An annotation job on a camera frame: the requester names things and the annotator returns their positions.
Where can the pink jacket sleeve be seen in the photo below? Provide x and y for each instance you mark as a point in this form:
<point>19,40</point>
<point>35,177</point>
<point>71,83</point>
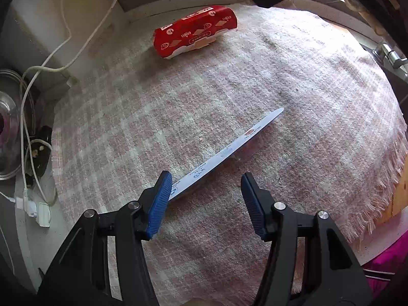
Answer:
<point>389,260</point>

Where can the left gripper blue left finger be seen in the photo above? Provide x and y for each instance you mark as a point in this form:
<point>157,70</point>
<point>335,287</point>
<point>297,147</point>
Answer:
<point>157,199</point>

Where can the white power strip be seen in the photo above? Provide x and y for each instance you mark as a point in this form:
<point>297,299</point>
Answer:
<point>39,211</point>

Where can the stainless steel pot lid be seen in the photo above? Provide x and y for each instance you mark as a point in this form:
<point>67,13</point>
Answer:
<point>11,96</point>

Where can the pink plaid fringed cloth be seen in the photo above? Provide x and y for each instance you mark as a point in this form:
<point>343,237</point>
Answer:
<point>285,96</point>

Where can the dark small dish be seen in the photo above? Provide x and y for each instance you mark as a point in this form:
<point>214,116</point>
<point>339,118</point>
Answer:
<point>40,155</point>

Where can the red tissue pack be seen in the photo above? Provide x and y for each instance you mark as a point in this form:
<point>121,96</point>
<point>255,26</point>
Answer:
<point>193,31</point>

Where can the white cutting board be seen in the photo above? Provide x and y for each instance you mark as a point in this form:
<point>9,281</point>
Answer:
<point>34,28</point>

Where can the long toothbrush package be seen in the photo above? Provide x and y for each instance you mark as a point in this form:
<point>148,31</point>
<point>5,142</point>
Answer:
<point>202,170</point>

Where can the right hand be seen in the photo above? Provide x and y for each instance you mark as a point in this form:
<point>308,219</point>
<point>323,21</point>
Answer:
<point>356,6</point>

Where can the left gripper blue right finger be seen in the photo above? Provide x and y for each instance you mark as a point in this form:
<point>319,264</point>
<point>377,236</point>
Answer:
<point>259,204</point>

